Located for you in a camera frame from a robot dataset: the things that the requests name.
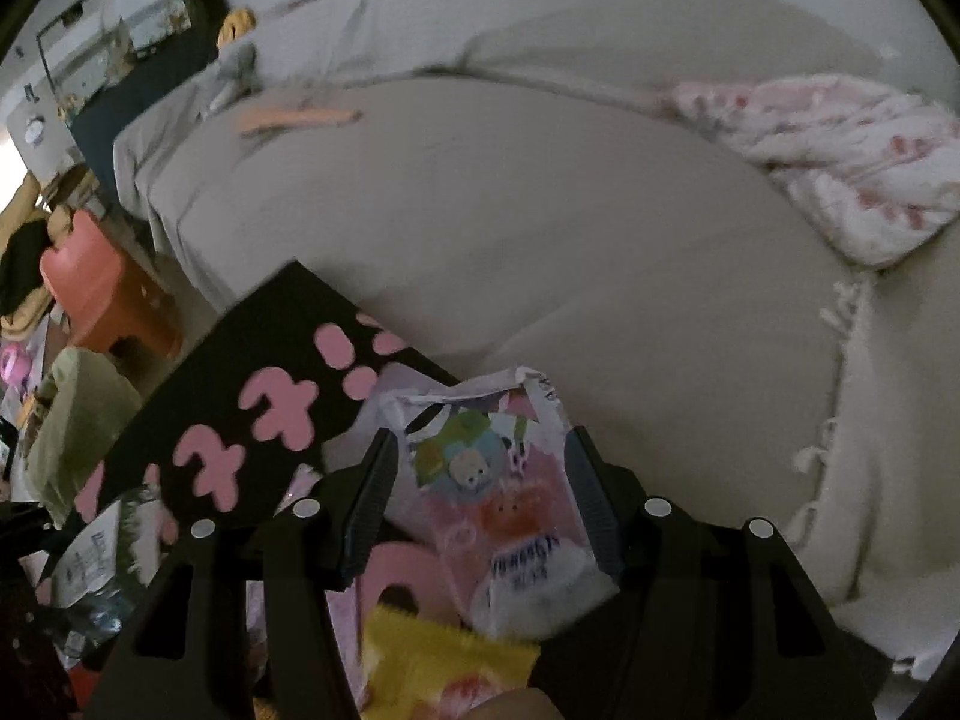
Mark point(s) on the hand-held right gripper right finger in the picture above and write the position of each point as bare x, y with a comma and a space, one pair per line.
594, 502

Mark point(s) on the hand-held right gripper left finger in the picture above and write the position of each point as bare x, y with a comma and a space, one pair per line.
371, 499

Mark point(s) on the pink cartoon snack packet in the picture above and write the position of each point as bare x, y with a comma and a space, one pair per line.
510, 525

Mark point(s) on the waste bin with pale liner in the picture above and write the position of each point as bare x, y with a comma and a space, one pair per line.
75, 420

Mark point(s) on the yellow snack packet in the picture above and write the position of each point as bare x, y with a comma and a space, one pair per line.
420, 660

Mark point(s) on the black mat with pink print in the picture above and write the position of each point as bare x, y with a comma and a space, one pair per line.
262, 330

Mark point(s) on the silver printed packet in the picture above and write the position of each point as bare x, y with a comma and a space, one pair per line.
97, 547

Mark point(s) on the grey bed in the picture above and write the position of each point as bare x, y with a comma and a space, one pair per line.
525, 225

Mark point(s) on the white fringed blanket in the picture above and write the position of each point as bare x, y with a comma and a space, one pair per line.
900, 427

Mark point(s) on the red plastic chair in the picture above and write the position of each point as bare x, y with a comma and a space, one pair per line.
97, 277

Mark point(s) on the pink toy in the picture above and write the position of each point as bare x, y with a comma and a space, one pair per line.
11, 366

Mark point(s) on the orange flat strip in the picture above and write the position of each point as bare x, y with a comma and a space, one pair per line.
300, 120

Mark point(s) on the black clothing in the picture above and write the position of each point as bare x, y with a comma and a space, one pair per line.
22, 262

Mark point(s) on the pink floral white blanket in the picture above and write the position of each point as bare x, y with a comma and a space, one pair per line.
840, 157

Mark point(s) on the grey plush toy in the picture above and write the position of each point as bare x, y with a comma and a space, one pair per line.
232, 75

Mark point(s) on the beige armchair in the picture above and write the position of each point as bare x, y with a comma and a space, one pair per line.
30, 199

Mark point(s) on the dark blue cabinet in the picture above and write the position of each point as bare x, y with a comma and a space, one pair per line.
150, 90

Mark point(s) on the yellow plush toy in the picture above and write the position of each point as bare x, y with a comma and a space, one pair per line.
236, 26

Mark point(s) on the glass fish tank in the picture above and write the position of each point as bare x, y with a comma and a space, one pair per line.
97, 37

